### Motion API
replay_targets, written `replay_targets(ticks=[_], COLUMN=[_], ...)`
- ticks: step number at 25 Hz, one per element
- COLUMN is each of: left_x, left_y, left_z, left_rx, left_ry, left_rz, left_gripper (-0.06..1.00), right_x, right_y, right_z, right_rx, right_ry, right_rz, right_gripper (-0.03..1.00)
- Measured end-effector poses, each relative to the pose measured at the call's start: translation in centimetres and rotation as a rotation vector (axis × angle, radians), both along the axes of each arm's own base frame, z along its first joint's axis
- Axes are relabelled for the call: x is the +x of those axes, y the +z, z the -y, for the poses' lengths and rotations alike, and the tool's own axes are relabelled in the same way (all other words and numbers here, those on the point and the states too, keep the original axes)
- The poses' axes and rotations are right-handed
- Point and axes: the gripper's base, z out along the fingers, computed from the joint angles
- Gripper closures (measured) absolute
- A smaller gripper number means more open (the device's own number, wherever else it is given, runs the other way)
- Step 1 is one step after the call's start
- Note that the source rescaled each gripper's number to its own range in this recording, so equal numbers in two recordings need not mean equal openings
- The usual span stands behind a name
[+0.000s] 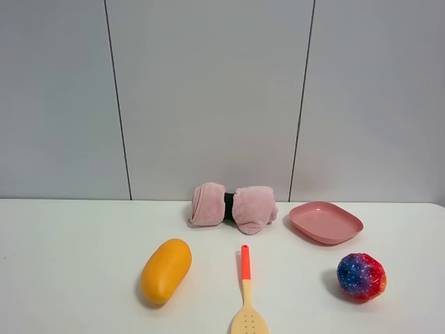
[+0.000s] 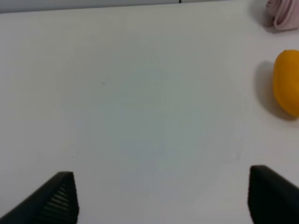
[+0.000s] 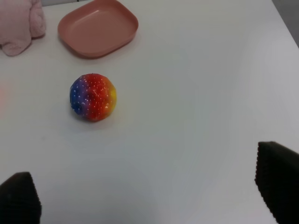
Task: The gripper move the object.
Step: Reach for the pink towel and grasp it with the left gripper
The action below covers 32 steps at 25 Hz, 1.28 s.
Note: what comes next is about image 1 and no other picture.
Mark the pink fleece towel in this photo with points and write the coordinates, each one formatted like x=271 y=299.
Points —
x=254 y=207

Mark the red blue speckled ball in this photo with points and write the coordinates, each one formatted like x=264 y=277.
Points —
x=361 y=277

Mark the orange beige slotted spatula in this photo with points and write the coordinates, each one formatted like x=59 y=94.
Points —
x=246 y=319

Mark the pink plastic plate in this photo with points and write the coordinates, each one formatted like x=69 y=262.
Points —
x=325 y=222

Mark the yellow toy mango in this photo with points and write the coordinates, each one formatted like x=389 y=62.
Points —
x=165 y=270

